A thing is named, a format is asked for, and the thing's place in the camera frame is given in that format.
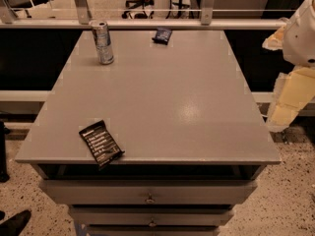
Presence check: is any drawer with knob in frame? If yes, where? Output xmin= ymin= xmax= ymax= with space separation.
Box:
xmin=39 ymin=180 xmax=257 ymax=206
xmin=69 ymin=207 xmax=233 ymax=226

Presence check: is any black chocolate rxbar wrapper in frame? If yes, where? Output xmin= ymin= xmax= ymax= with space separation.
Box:
xmin=79 ymin=120 xmax=124 ymax=170

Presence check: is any metal railing beam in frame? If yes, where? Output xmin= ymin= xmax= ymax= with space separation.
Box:
xmin=0 ymin=19 xmax=286 ymax=30

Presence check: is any dark object at left edge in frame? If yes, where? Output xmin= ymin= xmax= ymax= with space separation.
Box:
xmin=0 ymin=121 xmax=10 ymax=183

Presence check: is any blue blueberry rxbar wrapper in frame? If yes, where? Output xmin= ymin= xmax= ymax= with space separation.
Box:
xmin=152 ymin=28 xmax=172 ymax=45

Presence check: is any middle drawer with knob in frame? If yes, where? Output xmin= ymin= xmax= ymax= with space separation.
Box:
xmin=69 ymin=207 xmax=233 ymax=226

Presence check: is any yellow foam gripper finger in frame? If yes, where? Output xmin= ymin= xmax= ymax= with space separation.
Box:
xmin=266 ymin=66 xmax=315 ymax=133
xmin=262 ymin=27 xmax=285 ymax=51

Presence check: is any grey drawer cabinet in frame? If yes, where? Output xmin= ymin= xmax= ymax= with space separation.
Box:
xmin=17 ymin=30 xmax=280 ymax=236

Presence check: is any black shoe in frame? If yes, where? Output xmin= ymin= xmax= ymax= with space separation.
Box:
xmin=0 ymin=209 xmax=32 ymax=236

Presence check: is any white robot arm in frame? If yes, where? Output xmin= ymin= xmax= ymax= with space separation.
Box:
xmin=262 ymin=0 xmax=315 ymax=133

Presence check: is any black rolling chair base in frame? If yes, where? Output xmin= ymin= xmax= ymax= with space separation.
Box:
xmin=121 ymin=0 xmax=155 ymax=19

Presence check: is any silver energy drink can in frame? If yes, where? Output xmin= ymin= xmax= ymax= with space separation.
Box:
xmin=90 ymin=20 xmax=114 ymax=65

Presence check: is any top drawer with knob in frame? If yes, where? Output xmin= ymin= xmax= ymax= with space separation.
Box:
xmin=39 ymin=180 xmax=257 ymax=206

